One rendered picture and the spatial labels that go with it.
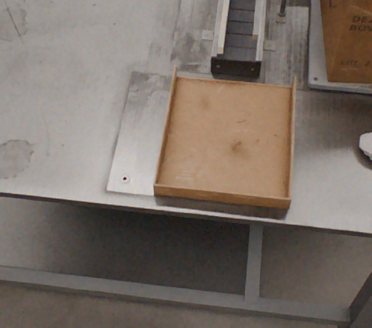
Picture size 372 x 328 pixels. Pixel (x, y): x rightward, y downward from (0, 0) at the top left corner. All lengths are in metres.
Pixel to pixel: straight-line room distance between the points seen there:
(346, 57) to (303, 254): 0.93
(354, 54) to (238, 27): 0.27
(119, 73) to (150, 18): 0.18
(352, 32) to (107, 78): 0.52
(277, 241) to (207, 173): 0.90
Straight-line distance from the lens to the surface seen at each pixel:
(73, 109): 1.34
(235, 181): 1.21
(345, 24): 1.24
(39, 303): 2.05
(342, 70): 1.34
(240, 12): 1.44
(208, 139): 1.26
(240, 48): 1.36
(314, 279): 2.06
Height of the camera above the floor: 1.88
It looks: 56 degrees down
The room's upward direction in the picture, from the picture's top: 1 degrees counter-clockwise
